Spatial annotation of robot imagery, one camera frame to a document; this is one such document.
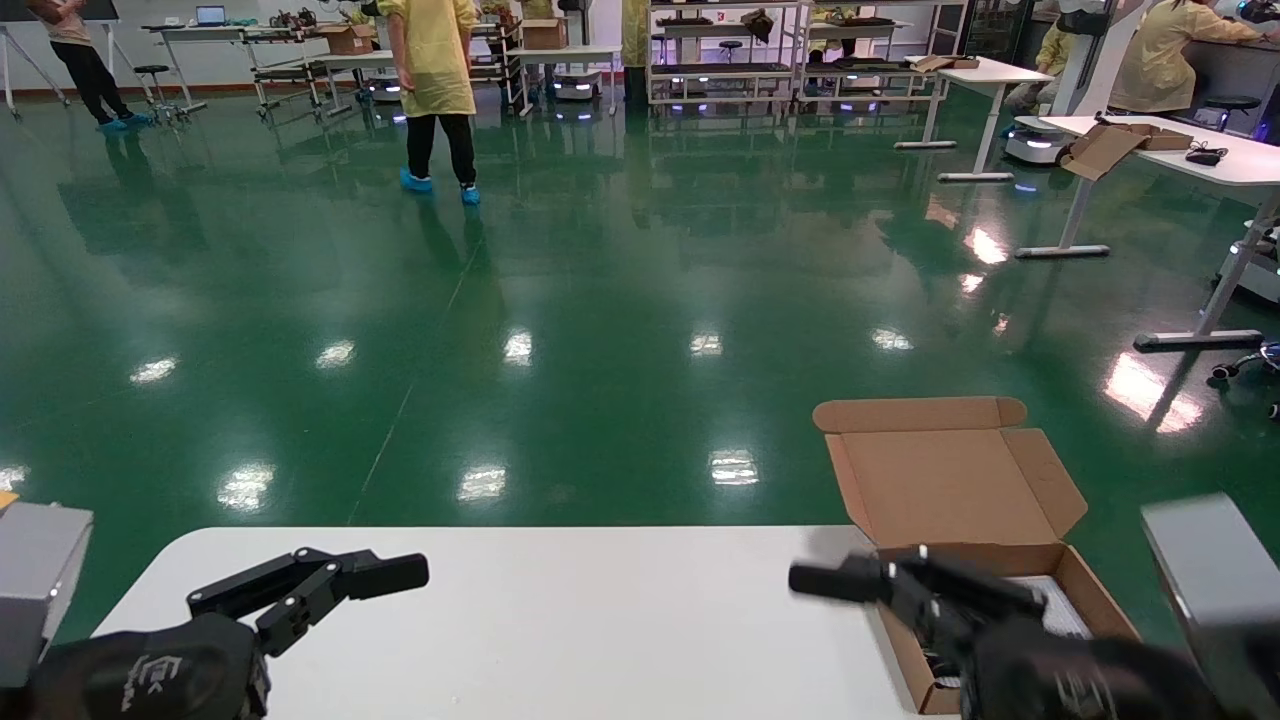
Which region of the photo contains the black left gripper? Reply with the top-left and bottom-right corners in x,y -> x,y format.
30,547 -> 432,720

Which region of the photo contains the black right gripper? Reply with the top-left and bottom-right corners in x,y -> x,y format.
788,547 -> 1243,720

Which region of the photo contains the brown cardboard storage box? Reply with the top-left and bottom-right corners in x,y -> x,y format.
811,395 -> 1142,717

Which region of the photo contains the open flat cardboard box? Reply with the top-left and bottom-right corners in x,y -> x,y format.
1058,117 -> 1197,182

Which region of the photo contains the white printed paper manual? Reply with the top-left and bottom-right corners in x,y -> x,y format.
1018,574 -> 1093,642

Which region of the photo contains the black chair caster base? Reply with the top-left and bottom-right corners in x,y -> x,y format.
1211,340 -> 1280,421

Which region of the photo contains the metal trolley rack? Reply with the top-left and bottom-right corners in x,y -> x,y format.
470,18 -> 523,113
244,24 -> 323,113

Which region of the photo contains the white rectangular table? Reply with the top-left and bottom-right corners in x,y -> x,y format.
143,20 -> 263,117
308,48 -> 427,117
894,55 -> 1054,184
505,44 -> 624,117

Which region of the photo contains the standing person in yellow coat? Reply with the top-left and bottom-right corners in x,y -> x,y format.
377,0 -> 484,209

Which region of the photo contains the black round stool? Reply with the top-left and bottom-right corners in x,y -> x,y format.
1199,93 -> 1264,132
132,63 -> 183,123

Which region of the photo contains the crouching person in yellow coat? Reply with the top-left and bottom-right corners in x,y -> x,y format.
1004,14 -> 1077,112

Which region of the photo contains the white wheeled robot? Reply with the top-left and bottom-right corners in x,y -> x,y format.
1002,0 -> 1147,167

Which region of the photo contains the white table leg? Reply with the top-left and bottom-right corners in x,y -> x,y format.
1016,113 -> 1280,352

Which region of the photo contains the person in beige top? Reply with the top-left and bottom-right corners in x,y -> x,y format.
26,0 -> 153,134

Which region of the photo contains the seated person in yellow coat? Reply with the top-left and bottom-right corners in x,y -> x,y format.
1108,0 -> 1266,117

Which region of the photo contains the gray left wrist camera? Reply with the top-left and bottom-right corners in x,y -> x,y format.
0,501 -> 95,691

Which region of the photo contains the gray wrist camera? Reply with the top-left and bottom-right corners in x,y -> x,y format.
0,501 -> 95,691
1139,491 -> 1280,720

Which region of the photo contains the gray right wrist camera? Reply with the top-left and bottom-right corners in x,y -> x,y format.
1139,491 -> 1280,720

